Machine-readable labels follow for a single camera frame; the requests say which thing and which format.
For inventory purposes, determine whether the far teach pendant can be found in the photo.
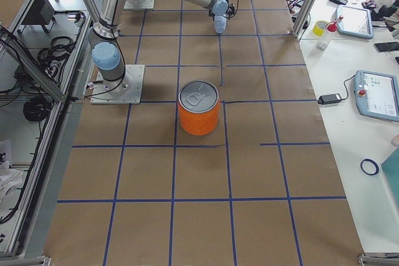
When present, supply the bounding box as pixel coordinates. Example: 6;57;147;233
335;5;374;40

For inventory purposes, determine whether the black smartphone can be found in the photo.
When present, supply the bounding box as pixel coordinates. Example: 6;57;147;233
374;42;399;53

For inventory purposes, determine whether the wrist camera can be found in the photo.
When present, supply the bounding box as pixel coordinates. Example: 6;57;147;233
226;4;236;19

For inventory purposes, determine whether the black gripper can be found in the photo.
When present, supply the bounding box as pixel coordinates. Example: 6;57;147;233
214;4;229;16

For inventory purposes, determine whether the yellow tape roll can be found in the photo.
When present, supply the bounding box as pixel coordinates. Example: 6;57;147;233
312;21;328;37

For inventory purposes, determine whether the clear bottle red cap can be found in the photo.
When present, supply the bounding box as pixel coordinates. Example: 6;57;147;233
317;19;340;50

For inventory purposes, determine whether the orange can with metal lid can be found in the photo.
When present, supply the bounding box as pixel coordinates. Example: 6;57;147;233
178;80;220;136

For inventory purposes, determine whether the black power adapter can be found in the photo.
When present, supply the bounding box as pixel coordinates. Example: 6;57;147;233
317;93;342;105

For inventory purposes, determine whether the light blue cup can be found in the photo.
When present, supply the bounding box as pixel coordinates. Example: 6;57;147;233
214;15;228;34

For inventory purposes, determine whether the teach pendant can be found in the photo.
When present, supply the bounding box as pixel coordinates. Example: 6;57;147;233
335;5;374;40
353;70;398;122

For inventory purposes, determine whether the blue tape ring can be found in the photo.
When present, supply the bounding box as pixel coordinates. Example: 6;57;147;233
360;159;379;176

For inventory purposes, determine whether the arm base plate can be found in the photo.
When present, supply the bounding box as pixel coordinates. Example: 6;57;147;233
124;0;155;10
90;64;145;105

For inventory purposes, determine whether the near teach pendant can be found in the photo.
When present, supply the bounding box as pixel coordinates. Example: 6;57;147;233
353;70;398;122

